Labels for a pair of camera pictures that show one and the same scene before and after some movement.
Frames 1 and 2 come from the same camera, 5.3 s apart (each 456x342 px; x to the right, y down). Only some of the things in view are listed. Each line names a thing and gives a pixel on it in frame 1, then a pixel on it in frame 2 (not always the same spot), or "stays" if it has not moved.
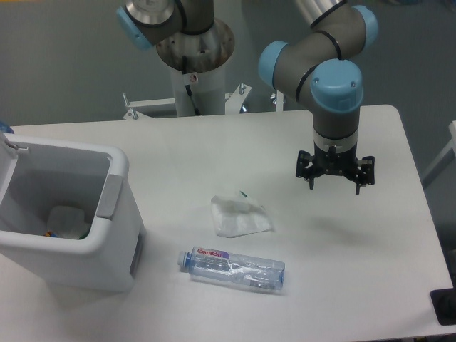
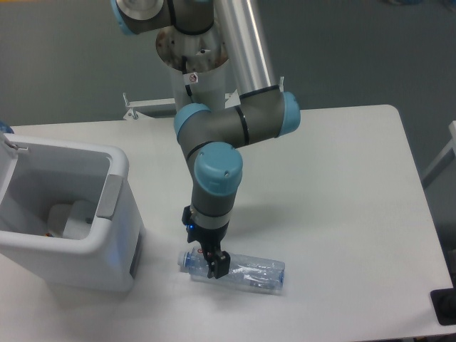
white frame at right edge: (446, 156) stays
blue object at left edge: (6, 128) stays
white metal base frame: (235, 102) stays
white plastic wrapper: (240, 216) -> (79, 222)
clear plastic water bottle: (232, 267) stays
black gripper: (345, 162) -> (209, 239)
